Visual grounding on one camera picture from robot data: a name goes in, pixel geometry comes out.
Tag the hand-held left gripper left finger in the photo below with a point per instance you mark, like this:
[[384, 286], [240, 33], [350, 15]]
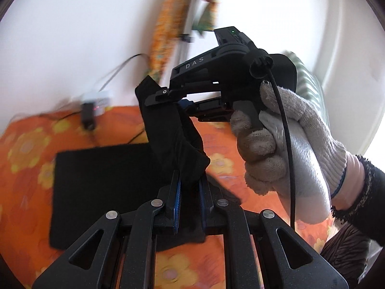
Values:
[[177, 204]]

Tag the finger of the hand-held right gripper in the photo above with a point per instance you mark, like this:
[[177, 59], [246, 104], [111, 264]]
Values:
[[210, 110], [159, 95]]

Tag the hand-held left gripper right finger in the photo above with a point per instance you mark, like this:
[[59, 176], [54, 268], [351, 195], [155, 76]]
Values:
[[208, 207]]

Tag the black pants with yellow stripes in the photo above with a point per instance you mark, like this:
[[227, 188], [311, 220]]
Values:
[[105, 186]]

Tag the person's right forearm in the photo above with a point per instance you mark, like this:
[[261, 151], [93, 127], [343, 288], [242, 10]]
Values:
[[361, 183]]

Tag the person's right hand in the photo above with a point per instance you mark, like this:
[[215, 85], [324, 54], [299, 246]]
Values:
[[309, 144]]

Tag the white power strip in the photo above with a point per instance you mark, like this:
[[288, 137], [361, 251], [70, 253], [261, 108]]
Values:
[[100, 99]]

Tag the orange floral curtain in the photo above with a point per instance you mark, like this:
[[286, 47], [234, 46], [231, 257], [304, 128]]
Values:
[[165, 30]]

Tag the silver tripod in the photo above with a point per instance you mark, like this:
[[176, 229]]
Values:
[[188, 15]]

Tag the black power adapter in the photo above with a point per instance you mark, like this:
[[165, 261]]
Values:
[[88, 117]]

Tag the green striped white cushion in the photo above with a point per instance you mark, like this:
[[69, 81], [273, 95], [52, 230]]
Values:
[[309, 84]]

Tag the brown striped garment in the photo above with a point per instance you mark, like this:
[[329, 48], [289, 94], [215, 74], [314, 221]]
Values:
[[346, 253]]

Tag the orange floral tablecloth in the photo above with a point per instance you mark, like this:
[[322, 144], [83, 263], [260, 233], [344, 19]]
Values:
[[27, 162]]

